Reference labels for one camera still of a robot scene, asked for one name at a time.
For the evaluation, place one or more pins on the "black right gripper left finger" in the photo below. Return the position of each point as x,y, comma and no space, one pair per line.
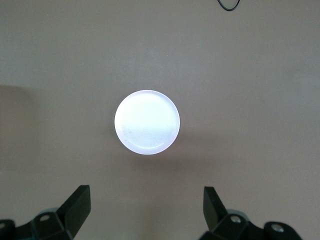
72,212

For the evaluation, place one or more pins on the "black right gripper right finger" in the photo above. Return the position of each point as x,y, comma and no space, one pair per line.
215,212

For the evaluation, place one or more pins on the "round pale pink plate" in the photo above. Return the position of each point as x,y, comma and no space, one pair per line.
147,122

